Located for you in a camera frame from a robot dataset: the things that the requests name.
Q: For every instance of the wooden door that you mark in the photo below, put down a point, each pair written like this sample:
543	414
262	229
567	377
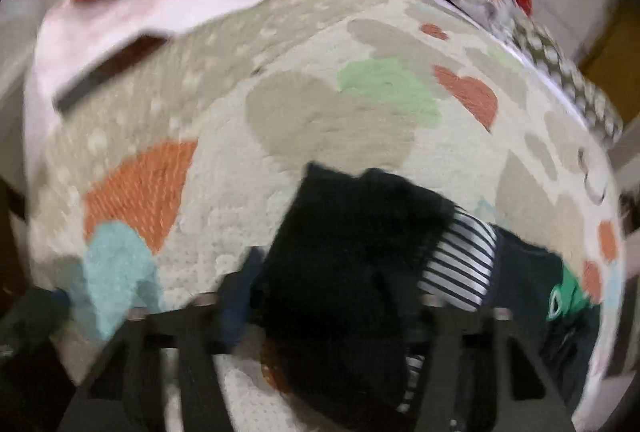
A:
613	63

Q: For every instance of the navy striped pants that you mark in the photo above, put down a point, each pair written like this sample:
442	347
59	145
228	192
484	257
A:
339	295

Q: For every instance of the olive polka dot bolster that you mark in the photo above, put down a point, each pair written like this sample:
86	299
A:
539	46

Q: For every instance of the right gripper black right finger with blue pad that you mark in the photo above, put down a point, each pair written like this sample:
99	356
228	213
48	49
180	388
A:
479	371

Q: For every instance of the heart patterned quilt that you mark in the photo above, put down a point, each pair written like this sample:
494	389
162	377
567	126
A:
155	183

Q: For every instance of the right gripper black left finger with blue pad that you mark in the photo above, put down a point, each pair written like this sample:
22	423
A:
126	388

